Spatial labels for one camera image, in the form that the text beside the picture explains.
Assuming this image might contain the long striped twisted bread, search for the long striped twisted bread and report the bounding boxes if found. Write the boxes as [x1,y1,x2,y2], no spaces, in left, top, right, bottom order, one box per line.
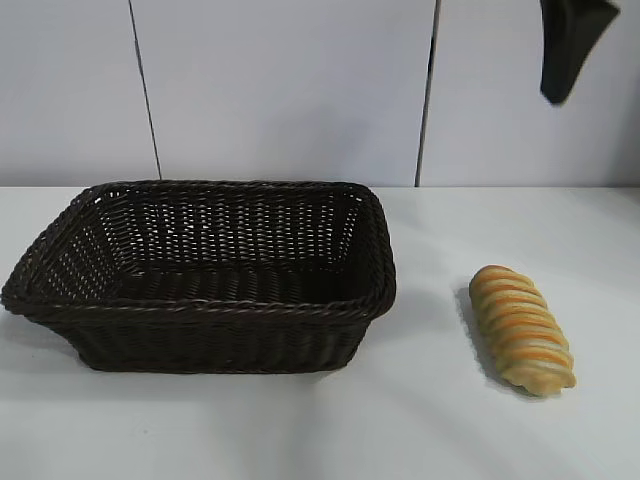
[468,264,578,399]

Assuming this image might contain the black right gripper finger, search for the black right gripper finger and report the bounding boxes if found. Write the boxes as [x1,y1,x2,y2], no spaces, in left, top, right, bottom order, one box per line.
[538,0,622,106]

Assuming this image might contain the dark brown woven wicker basket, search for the dark brown woven wicker basket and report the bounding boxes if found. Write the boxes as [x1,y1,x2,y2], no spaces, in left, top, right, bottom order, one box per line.
[0,178,399,375]

